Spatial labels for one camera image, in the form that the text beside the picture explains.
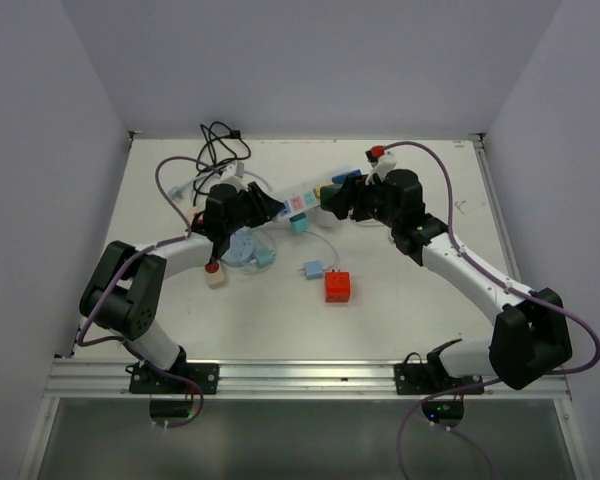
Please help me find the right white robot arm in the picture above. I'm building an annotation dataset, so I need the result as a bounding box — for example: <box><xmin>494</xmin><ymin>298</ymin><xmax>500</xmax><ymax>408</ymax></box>
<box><xmin>320</xmin><ymin>169</ymin><xmax>573</xmax><ymax>393</ymax></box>

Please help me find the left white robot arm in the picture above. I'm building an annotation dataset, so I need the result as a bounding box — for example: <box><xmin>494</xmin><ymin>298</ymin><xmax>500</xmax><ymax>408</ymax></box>
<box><xmin>76</xmin><ymin>182</ymin><xmax>284</xmax><ymax>393</ymax></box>

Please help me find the teal charger plug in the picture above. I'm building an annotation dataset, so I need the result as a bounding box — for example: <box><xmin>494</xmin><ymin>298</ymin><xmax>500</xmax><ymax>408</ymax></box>
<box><xmin>289</xmin><ymin>213</ymin><xmax>310</xmax><ymax>234</ymax></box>

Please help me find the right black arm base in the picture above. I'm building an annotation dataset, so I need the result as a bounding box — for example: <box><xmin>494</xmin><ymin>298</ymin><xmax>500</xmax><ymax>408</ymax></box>
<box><xmin>393</xmin><ymin>352</ymin><xmax>484</xmax><ymax>427</ymax></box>

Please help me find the black power cord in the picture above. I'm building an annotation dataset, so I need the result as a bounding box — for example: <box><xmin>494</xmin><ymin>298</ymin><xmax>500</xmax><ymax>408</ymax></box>
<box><xmin>192</xmin><ymin>121</ymin><xmax>251</xmax><ymax>194</ymax></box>

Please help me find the white multicolour power strip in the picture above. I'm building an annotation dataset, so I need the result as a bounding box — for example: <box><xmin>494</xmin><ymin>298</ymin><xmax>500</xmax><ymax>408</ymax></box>
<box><xmin>270</xmin><ymin>169</ymin><xmax>350</xmax><ymax>221</ymax></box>

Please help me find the red cube adapter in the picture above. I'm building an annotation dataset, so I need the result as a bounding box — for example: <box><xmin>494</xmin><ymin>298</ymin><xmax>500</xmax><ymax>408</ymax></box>
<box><xmin>324</xmin><ymin>271</ymin><xmax>351</xmax><ymax>303</ymax></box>

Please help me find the round light blue socket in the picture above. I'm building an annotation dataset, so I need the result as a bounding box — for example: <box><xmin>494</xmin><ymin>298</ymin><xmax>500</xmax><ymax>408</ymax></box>
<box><xmin>221</xmin><ymin>230</ymin><xmax>256</xmax><ymax>268</ymax></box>

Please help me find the mint green charger plug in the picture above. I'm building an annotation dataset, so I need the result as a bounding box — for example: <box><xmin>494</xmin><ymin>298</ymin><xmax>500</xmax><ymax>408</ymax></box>
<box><xmin>253</xmin><ymin>247</ymin><xmax>276</xmax><ymax>269</ymax></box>

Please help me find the beige red power strip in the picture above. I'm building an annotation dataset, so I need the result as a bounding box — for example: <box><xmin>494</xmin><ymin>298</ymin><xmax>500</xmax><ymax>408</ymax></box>
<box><xmin>187</xmin><ymin>207</ymin><xmax>229</xmax><ymax>290</ymax></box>

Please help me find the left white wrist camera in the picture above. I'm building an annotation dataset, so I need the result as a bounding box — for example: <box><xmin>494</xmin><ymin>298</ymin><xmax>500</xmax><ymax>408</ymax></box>
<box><xmin>219</xmin><ymin>161</ymin><xmax>247</xmax><ymax>191</ymax></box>

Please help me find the dark green cube adapter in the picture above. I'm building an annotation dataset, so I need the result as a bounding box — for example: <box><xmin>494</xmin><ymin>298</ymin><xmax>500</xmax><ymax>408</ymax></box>
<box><xmin>319</xmin><ymin>184</ymin><xmax>341</xmax><ymax>206</ymax></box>

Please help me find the light blue charger plug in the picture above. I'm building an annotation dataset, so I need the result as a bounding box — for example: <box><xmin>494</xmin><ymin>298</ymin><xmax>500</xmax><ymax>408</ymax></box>
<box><xmin>299</xmin><ymin>260</ymin><xmax>324</xmax><ymax>280</ymax></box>

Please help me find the aluminium rail frame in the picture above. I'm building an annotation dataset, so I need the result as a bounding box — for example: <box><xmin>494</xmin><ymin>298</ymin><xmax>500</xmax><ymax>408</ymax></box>
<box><xmin>47</xmin><ymin>130</ymin><xmax>574</xmax><ymax>401</ymax></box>

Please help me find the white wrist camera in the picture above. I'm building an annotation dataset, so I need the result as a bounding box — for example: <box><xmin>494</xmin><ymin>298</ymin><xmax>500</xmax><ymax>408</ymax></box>
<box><xmin>219</xmin><ymin>161</ymin><xmax>247</xmax><ymax>191</ymax></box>
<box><xmin>365</xmin><ymin>145</ymin><xmax>396</xmax><ymax>185</ymax></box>

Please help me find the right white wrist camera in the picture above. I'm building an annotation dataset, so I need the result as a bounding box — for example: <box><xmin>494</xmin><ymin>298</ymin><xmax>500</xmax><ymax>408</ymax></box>
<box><xmin>365</xmin><ymin>145</ymin><xmax>396</xmax><ymax>185</ymax></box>

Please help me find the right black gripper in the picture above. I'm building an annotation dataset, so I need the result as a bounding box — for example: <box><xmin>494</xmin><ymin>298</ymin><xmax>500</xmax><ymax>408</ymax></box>
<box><xmin>326</xmin><ymin>172</ymin><xmax>400</xmax><ymax>229</ymax></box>

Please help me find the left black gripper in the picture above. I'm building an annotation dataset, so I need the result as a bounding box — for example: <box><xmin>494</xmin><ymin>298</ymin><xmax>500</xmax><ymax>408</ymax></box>
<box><xmin>225</xmin><ymin>183</ymin><xmax>282</xmax><ymax>236</ymax></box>

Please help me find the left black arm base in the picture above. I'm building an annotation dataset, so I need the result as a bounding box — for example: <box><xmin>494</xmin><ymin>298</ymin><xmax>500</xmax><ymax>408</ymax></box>
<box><xmin>125</xmin><ymin>361</ymin><xmax>220</xmax><ymax>429</ymax></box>

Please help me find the blue cube adapter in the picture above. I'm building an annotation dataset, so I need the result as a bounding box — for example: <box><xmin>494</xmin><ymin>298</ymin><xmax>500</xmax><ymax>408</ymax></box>
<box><xmin>331</xmin><ymin>169</ymin><xmax>361</xmax><ymax>185</ymax></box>

